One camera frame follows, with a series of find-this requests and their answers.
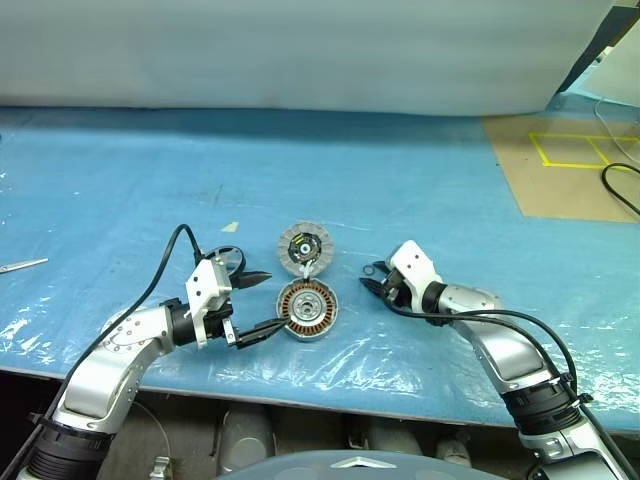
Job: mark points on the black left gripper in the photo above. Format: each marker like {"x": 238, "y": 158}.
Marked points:
{"x": 222, "y": 320}

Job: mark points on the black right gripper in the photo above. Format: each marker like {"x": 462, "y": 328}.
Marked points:
{"x": 400, "y": 292}

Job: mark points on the black spoked rotor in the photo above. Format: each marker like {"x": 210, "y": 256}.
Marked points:
{"x": 243, "y": 261}

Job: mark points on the motor housing with copper windings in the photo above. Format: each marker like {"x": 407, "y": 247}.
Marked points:
{"x": 307, "y": 307}

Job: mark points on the grey motor lid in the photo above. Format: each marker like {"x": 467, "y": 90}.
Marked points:
{"x": 287, "y": 260}

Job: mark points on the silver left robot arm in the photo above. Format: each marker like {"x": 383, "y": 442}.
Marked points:
{"x": 115, "y": 350}

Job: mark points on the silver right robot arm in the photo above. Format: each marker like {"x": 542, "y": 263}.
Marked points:
{"x": 505, "y": 350}

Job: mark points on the small beige tape piece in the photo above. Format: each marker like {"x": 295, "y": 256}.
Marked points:
{"x": 230, "y": 227}

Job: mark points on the blue plastic table cover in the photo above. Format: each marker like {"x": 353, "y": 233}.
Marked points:
{"x": 400, "y": 175}

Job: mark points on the small grey rounded cylinder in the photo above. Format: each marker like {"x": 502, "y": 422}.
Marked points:
{"x": 452, "y": 450}

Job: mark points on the grey rounded cover with emblem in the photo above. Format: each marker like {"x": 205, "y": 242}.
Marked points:
{"x": 350, "y": 472}

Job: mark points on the brown cardboard sheet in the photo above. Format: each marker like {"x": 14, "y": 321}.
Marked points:
{"x": 550, "y": 190}

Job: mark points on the yellow tape marking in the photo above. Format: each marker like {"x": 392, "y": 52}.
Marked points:
{"x": 565, "y": 135}

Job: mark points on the slim metal tool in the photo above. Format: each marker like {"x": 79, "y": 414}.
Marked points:
{"x": 25, "y": 264}

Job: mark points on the white backdrop board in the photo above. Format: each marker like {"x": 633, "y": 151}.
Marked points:
{"x": 300, "y": 50}

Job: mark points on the dark slanted support bar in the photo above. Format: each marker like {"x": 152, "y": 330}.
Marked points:
{"x": 600, "y": 45}

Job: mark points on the white panel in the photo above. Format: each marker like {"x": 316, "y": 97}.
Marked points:
{"x": 625, "y": 70}

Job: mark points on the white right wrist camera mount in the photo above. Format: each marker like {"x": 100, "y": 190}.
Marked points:
{"x": 415, "y": 260}

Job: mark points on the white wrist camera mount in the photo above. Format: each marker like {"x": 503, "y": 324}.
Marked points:
{"x": 415, "y": 260}
{"x": 202, "y": 285}

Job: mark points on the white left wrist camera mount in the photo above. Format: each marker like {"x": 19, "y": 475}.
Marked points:
{"x": 202, "y": 285}

